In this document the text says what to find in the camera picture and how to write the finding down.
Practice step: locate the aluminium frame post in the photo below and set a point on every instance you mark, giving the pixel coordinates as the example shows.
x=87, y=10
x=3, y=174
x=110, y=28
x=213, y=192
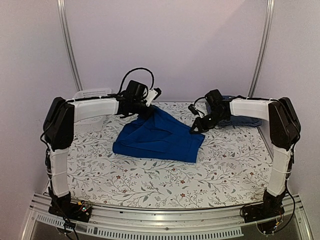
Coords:
x=263, y=46
x=61, y=7

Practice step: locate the left aluminium frame post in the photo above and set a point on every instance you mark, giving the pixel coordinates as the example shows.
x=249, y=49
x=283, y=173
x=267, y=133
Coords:
x=61, y=7

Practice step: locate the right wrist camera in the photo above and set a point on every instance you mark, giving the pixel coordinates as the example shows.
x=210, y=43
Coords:
x=195, y=111

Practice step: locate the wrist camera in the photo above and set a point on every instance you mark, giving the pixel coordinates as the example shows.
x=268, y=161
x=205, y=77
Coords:
x=195, y=111
x=152, y=95

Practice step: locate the bright blue garment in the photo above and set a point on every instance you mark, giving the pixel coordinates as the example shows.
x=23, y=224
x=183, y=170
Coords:
x=161, y=136

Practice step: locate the white plastic laundry basket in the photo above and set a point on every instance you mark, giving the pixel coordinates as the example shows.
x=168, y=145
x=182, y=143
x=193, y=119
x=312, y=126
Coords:
x=94, y=92

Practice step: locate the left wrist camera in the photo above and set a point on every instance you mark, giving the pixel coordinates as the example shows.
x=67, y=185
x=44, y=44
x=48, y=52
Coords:
x=152, y=95

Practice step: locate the floral patterned table mat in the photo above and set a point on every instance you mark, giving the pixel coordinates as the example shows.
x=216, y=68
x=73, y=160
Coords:
x=233, y=167

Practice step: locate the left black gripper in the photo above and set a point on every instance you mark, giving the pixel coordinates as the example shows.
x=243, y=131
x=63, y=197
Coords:
x=147, y=114

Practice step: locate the right aluminium frame post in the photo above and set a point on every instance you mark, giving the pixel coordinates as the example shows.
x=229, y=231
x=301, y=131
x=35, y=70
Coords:
x=263, y=46

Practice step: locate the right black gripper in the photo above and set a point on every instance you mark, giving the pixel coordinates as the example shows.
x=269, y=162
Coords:
x=202, y=126

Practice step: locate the dark teal t-shirt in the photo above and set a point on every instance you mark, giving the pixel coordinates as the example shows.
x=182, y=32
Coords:
x=240, y=121

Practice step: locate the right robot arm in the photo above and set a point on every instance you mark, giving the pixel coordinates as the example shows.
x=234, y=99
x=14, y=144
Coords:
x=284, y=133

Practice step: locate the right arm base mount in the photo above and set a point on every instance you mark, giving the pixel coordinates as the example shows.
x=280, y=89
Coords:
x=256, y=212

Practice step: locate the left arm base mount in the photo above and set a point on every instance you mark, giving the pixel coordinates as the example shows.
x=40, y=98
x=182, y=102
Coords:
x=79, y=211

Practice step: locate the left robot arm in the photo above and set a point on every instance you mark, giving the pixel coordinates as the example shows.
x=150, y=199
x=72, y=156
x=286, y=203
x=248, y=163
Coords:
x=58, y=132

